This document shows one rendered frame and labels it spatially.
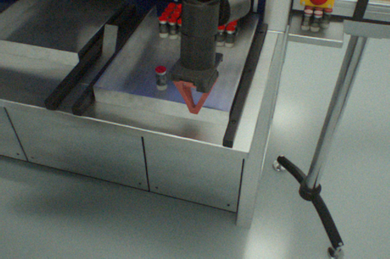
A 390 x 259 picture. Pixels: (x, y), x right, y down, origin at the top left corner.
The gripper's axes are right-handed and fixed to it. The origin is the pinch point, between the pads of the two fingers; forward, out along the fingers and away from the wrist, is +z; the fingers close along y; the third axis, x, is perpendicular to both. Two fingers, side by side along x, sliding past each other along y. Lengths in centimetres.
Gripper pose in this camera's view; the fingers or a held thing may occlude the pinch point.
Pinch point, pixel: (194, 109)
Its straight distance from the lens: 68.9
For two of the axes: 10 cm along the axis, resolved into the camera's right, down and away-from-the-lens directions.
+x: -9.5, -2.1, 2.3
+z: -0.5, 8.3, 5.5
